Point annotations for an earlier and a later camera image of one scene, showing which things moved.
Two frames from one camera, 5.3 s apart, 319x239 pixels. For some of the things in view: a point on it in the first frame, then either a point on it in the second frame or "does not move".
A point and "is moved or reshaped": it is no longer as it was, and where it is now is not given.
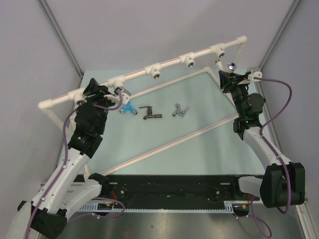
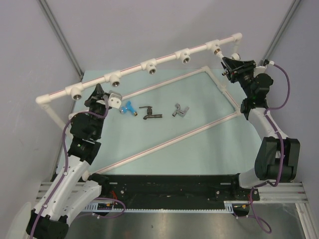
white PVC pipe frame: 155,71 to 114,78
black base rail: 174,188 does not move
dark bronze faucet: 149,114 does not move
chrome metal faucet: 180,112 does not move
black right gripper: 234,79 to 243,66
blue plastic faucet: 128,107 does not move
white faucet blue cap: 231,67 is moved or reshaped
